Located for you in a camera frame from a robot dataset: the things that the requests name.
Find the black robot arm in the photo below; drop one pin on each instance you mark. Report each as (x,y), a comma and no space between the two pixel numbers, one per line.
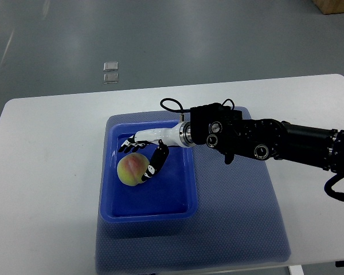
(221,127)

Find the lower metal floor plate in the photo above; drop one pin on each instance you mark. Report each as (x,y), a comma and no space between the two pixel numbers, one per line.
(111,78)

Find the yellow red peach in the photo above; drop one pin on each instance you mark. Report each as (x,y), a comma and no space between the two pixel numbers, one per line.
(131,168)

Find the blue plastic tray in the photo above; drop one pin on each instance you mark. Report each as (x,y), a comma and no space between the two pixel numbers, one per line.
(171,194)

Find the wooden box corner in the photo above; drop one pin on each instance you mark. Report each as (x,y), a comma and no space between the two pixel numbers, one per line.
(330,6)

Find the blue grey cloth mat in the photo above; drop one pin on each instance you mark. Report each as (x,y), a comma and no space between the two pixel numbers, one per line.
(237,222)

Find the metal floor plate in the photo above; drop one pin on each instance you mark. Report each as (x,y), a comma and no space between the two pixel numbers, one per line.
(110,66)
(111,78)

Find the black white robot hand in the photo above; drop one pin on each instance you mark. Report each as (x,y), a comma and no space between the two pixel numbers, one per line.
(164,138)

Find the upper metal floor plate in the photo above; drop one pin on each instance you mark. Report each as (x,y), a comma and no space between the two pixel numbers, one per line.
(110,66)

